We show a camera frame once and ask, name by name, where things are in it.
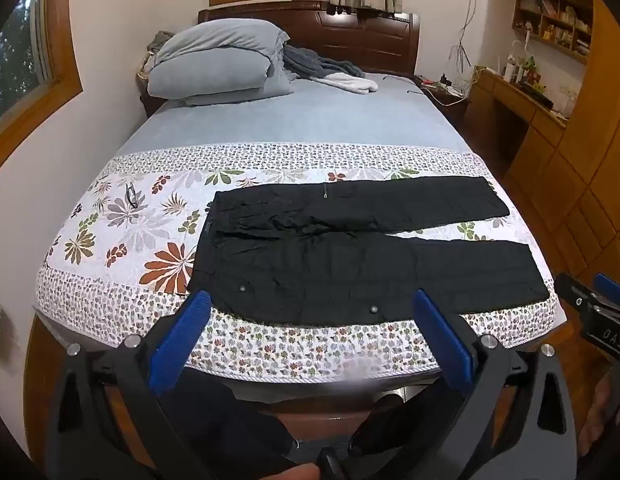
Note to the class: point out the black pants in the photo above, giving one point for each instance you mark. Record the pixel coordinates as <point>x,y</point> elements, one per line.
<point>340,270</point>

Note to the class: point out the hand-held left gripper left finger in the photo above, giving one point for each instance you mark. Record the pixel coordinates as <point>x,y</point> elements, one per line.
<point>182,340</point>

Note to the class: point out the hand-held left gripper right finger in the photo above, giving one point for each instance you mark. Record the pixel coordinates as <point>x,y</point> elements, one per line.
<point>442,340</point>

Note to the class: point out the white cloth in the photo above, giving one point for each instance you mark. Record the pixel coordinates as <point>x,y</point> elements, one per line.
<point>350,84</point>

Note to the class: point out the person's left leg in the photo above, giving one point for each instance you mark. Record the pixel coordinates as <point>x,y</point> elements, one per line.
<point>224,420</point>

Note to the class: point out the large wooden-framed window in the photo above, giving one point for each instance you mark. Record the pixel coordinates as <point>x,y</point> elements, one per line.
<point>19,50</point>

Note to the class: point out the dark grey blanket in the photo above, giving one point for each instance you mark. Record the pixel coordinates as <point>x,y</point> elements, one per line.
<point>315,62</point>

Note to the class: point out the wooden wardrobe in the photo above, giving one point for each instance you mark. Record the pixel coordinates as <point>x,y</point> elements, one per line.
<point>590,170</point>

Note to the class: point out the dark wooden nightstand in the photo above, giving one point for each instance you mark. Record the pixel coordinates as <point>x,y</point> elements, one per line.
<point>447,107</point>

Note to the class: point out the person's left hand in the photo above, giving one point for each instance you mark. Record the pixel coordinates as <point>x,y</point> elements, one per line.
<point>290,474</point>

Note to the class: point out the floral quilt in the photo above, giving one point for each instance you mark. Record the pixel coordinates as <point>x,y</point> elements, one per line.
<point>139,240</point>

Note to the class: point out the dark wooden bed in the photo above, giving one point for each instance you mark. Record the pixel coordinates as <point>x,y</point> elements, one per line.
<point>370,40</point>

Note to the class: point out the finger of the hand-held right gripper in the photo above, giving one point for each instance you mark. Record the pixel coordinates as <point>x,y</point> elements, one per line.
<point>611,287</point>
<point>576,295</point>

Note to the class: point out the olive grey cloth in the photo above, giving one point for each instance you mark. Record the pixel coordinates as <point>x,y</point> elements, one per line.
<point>159,40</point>

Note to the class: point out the wooden desk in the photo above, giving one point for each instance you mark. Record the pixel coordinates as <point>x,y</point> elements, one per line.
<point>520,110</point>

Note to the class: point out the grey-blue pillow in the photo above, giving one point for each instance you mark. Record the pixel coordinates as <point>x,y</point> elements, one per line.
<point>204,80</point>

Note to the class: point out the wooden wall shelf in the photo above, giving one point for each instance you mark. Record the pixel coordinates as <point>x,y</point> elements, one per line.
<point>552,20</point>

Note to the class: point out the white bottle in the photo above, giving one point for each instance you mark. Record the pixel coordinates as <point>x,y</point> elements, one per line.
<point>510,70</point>

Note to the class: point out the black keyboard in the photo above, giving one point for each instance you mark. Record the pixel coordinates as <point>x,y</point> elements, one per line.
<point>535,95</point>

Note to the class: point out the person's right leg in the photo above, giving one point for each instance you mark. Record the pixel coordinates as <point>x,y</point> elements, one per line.
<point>390,420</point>

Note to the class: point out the person's right hand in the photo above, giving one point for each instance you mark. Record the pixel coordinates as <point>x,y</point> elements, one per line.
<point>605,415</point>

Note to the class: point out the light blue bedsheet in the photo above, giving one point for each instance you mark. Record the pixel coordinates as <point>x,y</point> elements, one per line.
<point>300,115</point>

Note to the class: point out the folded grey-blue duvet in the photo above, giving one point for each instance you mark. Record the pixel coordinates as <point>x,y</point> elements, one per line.
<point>224,40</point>

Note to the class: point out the black eyeglasses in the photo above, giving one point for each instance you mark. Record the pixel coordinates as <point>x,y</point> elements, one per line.
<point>130,204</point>

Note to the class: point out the person's leg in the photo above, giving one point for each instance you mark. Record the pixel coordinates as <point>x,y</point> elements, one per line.
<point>390,420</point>
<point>224,420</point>

